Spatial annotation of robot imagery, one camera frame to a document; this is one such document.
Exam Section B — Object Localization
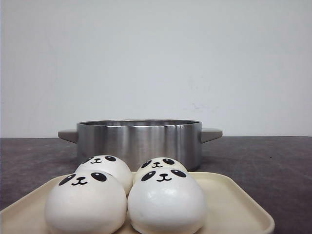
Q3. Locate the panda bun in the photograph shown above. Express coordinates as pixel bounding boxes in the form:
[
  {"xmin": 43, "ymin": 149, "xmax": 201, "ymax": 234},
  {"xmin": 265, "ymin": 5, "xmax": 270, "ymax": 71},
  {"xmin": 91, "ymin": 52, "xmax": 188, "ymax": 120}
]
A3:
[
  {"xmin": 75, "ymin": 155, "xmax": 133, "ymax": 195},
  {"xmin": 128, "ymin": 168, "xmax": 208, "ymax": 234},
  {"xmin": 134, "ymin": 157, "xmax": 187, "ymax": 183},
  {"xmin": 45, "ymin": 171, "xmax": 127, "ymax": 234}
]

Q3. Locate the stainless steel steamer pot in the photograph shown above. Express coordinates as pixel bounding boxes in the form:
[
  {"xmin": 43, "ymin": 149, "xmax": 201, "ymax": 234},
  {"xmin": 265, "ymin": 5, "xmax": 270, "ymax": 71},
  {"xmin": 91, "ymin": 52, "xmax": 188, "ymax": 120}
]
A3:
[{"xmin": 58, "ymin": 119, "xmax": 223, "ymax": 172}]

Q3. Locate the cream rectangular plastic tray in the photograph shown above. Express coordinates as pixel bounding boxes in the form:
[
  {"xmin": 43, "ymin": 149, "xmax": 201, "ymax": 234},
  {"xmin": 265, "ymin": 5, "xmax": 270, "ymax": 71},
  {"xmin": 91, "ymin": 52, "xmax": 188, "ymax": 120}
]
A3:
[{"xmin": 0, "ymin": 172, "xmax": 275, "ymax": 234}]

